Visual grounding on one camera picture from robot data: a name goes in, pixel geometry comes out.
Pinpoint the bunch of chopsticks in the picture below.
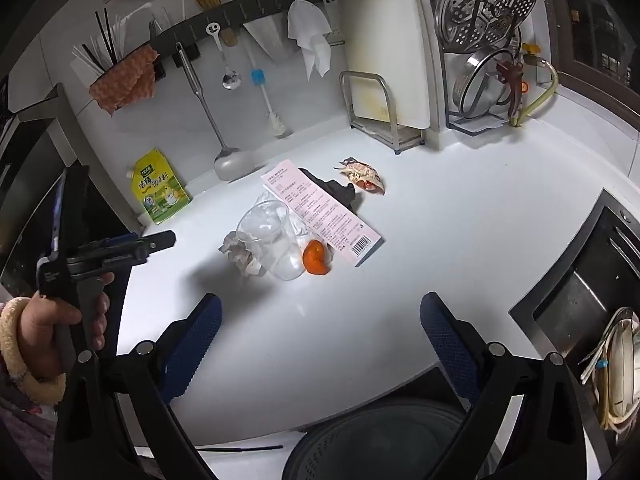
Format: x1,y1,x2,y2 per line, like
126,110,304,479
70,7,166,78

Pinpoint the person's left hand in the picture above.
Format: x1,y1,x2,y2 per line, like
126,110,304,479
19,290,112,381

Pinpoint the thin black stick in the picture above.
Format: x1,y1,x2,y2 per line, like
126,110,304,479
202,443,284,454

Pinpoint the dark grey cloth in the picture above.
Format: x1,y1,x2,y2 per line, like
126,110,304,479
299,167,362,214

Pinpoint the glass pot lid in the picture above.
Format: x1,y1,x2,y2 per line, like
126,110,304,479
452,47,516,119

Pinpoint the small steel spoon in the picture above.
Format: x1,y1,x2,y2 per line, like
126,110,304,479
206,22,243,92

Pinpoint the dark kitchen appliance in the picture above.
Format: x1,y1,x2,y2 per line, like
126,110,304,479
0,82,121,301

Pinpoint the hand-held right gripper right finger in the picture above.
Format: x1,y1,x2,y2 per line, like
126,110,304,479
419,292,602,480

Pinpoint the dark window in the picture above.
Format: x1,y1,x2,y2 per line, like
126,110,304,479
545,0,640,92

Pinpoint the dark kitchen sink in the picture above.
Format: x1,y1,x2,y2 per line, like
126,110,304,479
509,189,640,461

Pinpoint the white cutting board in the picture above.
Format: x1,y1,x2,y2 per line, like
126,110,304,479
342,0,434,131

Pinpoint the orange dish cloth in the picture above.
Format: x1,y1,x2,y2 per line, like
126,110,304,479
89,44,160,117

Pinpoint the translucent plastic bag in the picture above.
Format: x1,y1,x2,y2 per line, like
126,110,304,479
242,12,296,61

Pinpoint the stack of white dishes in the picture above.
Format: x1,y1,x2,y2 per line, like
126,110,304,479
580,306,640,432

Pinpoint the orange peel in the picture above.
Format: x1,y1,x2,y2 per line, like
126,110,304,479
302,239,334,277

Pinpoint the grey perforated waste bin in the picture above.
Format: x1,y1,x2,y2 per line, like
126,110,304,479
289,393,473,480

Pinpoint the white tissue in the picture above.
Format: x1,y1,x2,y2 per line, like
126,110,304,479
218,230,268,279

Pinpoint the yellow gas hose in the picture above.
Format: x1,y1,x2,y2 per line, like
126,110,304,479
509,62,560,127

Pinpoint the dark wall hook rail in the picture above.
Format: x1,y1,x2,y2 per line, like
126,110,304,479
150,0,336,54

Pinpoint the crumpled snack wrapper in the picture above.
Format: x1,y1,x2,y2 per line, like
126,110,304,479
336,157,387,196

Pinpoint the white lid rack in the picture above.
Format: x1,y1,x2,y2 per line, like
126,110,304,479
445,109,512,136

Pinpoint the steel steamer plate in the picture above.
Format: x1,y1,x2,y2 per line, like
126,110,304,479
434,0,544,54

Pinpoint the pink paper box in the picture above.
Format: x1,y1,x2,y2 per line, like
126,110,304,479
260,159,386,269

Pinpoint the steel cutting board rack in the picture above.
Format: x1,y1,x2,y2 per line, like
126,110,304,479
339,71,426,154

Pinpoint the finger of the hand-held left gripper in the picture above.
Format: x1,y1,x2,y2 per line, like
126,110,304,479
131,230,177,257
102,233,140,252

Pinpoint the clear plastic cup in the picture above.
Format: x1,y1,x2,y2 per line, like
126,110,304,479
235,200,307,282

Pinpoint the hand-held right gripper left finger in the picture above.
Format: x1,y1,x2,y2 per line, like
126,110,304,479
52,293,223,480

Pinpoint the white hanging cloth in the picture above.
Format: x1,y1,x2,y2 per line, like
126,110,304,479
286,0,333,80

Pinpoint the person's left forearm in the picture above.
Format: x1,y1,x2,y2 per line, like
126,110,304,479
0,297,68,480

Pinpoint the yellow green seasoning pouch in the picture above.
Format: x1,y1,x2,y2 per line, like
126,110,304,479
131,148,194,226

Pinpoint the blue handled bottle brush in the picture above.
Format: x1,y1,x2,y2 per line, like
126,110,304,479
241,35,293,140

